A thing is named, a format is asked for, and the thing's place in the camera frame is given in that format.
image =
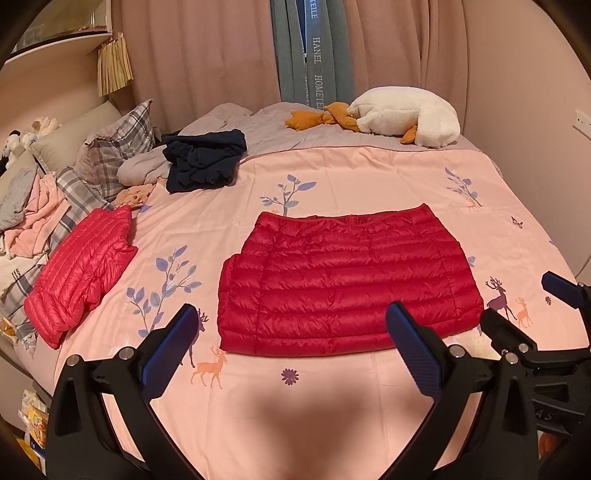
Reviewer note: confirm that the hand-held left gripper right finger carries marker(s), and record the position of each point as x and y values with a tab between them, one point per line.
415	353

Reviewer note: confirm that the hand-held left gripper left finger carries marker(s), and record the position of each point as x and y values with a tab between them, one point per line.
171	341

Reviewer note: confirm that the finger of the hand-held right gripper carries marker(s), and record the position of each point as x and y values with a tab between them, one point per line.
561	288
508	334

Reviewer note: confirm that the red puffer jacket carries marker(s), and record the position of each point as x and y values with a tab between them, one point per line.
351	286

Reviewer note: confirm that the pink clothes pile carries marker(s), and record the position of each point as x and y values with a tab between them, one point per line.
39	217

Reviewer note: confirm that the pink folded puffer jacket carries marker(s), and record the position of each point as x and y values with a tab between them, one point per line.
78	272

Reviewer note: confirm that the tan teddy plush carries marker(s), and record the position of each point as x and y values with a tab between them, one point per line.
134	196

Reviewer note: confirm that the pile of snack packets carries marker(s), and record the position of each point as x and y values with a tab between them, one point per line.
34	420

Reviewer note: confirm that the white printed cloth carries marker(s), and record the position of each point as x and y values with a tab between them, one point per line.
16	277

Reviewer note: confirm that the plaid pillow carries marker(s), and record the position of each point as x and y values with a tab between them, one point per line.
74	194
115	147

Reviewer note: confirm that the navy crumpled garment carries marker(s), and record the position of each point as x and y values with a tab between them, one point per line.
203	159

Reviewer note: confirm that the pink deer-print blanket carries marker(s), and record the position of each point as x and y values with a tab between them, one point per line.
323	184

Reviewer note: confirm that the grey crumpled cloth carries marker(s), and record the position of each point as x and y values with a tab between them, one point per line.
16	198

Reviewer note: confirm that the beige headboard cushion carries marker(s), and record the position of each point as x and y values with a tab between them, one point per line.
74	134

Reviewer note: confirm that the grey bed sheet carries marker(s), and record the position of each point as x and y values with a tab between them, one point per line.
268	127

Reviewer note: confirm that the white goose plush toy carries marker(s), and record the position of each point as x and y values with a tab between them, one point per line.
401	113

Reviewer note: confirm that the beige fluffy plush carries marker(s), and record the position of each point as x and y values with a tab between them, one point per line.
44	125

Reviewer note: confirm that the white dog plush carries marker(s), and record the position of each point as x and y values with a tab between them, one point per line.
13	145

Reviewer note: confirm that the yellow fringed hanging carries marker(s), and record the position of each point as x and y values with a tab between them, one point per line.
114	67

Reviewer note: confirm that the pink curtain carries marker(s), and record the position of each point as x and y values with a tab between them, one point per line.
406	41
203	55

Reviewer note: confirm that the blue-grey curtain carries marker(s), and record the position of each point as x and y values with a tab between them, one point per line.
323	50

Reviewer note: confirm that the white wall power strip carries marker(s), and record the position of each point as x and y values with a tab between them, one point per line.
582	121

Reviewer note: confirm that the wall shelf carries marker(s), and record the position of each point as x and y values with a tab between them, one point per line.
60	41

